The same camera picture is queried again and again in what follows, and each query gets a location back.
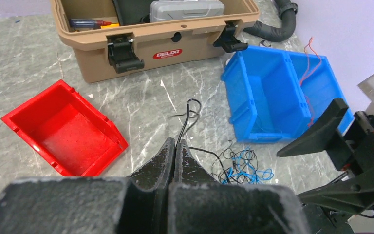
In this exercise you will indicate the grey case in toolbox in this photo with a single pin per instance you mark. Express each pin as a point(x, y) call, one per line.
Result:
point(166, 10)

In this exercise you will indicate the yellow orange tool in toolbox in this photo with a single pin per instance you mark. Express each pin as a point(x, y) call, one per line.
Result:
point(92, 24)

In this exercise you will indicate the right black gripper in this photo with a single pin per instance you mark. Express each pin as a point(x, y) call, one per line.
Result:
point(356, 194)

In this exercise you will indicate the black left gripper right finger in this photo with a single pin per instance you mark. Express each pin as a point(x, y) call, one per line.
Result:
point(186, 169)

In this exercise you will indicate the red plastic bin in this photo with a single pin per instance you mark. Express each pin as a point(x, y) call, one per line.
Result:
point(69, 133)

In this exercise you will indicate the tan plastic toolbox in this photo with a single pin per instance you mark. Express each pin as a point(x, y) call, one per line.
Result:
point(108, 53)

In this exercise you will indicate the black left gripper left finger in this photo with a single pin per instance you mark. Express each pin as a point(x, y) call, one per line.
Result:
point(158, 171)

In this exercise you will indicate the black tray in toolbox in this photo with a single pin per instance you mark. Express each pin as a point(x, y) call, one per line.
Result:
point(131, 12)

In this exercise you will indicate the blue two-compartment plastic bin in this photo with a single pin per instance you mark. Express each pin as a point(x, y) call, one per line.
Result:
point(275, 95)

